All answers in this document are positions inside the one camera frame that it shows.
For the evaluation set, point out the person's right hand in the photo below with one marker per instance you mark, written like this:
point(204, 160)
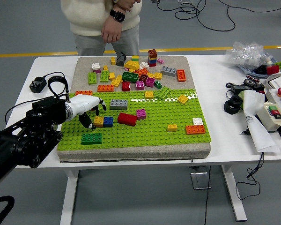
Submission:
point(127, 4)

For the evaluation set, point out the person's left hand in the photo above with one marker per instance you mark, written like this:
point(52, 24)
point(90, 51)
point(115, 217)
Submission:
point(111, 30)

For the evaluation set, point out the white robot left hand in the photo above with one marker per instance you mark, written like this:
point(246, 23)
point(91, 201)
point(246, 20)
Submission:
point(84, 103)

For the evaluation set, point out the yellow two-by-two brick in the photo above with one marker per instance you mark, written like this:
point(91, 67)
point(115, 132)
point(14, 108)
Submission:
point(183, 99)
point(158, 76)
point(149, 94)
point(172, 128)
point(99, 121)

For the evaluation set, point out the dark green two-by-four brick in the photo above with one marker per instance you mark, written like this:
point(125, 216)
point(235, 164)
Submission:
point(91, 138)
point(130, 77)

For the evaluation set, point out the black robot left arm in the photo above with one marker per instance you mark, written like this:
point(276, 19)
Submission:
point(37, 126)

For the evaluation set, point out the orange two-by-four brick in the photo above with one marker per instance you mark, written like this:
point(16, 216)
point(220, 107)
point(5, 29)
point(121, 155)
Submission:
point(84, 92)
point(181, 75)
point(195, 129)
point(105, 88)

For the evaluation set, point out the lime green two-by-four brick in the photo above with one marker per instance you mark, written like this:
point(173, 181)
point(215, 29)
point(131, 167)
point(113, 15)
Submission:
point(163, 93)
point(104, 76)
point(92, 78)

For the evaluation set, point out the blue two-by-two brick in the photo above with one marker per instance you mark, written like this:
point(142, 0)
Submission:
point(108, 121)

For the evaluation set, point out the small yellow brick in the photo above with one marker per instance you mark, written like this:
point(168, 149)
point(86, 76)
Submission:
point(113, 61)
point(112, 76)
point(105, 68)
point(150, 75)

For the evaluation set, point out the grey two-by-four brick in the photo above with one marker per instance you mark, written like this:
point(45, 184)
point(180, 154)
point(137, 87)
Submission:
point(118, 104)
point(169, 71)

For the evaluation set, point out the lime and yellow brick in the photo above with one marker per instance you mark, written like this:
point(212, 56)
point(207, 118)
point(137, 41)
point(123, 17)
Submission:
point(135, 58)

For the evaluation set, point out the white two-by-two brick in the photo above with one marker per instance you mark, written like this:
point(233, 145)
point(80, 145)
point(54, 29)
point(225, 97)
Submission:
point(95, 66)
point(197, 121)

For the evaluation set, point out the yellow two-by-four brick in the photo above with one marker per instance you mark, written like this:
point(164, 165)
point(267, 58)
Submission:
point(116, 81)

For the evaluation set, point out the yellow curved brick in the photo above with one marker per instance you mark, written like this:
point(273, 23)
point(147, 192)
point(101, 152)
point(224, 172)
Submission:
point(131, 65)

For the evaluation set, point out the red two-by-two brick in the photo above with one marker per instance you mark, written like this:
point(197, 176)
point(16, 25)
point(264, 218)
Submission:
point(126, 86)

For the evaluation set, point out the red two-by-four brick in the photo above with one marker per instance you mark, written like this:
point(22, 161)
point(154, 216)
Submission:
point(127, 118)

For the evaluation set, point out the brown two-by-two brick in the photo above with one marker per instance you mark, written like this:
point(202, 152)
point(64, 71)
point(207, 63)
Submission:
point(152, 54)

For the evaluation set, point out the blue stacked brick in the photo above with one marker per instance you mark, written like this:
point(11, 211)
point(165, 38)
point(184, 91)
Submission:
point(152, 61)

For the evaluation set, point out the red stacked brick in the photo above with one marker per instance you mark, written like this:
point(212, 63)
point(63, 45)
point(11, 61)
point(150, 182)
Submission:
point(152, 65)

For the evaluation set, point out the dark brown brick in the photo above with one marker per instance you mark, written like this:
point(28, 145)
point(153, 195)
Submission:
point(144, 77)

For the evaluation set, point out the pink flat brick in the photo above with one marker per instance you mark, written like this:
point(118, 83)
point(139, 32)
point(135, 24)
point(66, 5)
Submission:
point(160, 61)

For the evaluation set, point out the pink two-by-two brick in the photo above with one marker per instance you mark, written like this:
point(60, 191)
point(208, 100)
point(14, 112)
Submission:
point(141, 114)

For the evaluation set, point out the magenta two-by-two brick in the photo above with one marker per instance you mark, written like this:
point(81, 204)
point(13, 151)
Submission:
point(150, 82)
point(140, 85)

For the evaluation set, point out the green studded baseplate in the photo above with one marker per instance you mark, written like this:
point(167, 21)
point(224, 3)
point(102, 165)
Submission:
point(142, 133)

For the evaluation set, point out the small dark green brick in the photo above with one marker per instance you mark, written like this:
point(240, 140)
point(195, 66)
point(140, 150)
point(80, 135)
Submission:
point(158, 84)

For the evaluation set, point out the yellow flat two-by-two brick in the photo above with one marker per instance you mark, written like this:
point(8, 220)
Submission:
point(172, 128)

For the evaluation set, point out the black power brick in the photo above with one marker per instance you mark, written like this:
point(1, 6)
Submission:
point(241, 88)

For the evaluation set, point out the black wristwatch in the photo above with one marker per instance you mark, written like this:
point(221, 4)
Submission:
point(118, 16)

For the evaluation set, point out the person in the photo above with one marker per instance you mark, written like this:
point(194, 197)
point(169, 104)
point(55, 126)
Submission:
point(86, 18)

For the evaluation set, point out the dark grey angled piece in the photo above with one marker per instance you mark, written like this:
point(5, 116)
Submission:
point(120, 60)

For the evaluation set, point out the black power adapter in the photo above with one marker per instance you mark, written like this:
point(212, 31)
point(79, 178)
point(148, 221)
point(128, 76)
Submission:
point(38, 84)

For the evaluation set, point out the grey-brown cushion mat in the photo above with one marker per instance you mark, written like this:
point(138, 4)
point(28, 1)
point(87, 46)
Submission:
point(131, 154)

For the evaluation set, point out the white table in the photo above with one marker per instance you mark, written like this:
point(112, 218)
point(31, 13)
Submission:
point(213, 93)

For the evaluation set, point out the clear crumpled plastic bag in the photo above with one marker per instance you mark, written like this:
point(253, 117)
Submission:
point(246, 55)

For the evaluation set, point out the silver metal foot plate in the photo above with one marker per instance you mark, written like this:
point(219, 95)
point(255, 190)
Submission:
point(192, 180)

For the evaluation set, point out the blue bowl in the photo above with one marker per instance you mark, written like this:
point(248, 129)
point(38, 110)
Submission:
point(248, 71)

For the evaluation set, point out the large black nut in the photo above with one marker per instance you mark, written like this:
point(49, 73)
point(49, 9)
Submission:
point(228, 109)

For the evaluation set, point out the black round part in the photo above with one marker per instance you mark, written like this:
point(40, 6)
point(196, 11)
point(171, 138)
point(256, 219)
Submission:
point(248, 82)

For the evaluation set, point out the lime green sheet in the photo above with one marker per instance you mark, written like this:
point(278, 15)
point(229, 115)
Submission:
point(241, 100)

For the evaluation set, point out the black plastic part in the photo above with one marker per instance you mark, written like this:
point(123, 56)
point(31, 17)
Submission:
point(261, 70)

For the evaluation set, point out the small white part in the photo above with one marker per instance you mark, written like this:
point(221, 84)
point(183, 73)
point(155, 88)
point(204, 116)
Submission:
point(268, 61)

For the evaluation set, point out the small black module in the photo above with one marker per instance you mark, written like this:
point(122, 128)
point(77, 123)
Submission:
point(259, 87)

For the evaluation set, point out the white flat device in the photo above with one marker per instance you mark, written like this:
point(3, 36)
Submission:
point(279, 82)

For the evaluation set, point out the white paper bag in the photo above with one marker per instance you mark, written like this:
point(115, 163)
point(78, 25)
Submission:
point(257, 131)

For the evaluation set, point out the white control box with buttons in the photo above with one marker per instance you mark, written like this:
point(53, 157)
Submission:
point(275, 99)

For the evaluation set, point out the small white button box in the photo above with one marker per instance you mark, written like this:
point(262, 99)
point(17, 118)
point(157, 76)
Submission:
point(265, 117)

